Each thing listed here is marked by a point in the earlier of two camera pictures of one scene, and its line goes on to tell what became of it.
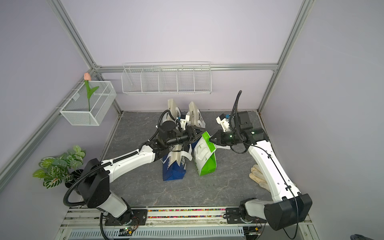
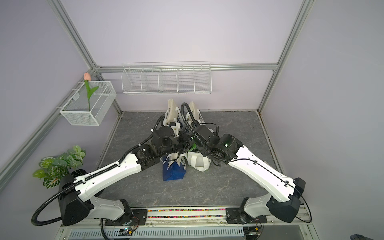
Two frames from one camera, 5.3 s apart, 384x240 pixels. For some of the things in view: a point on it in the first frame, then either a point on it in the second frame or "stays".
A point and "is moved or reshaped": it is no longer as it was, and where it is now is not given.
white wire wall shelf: [165, 78] stays
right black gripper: [220, 135] -> [215, 134]
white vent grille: [160, 232] stays
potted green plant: [65, 167] stays
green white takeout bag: [204, 155] is moved or reshaped
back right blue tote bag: [196, 118] stays
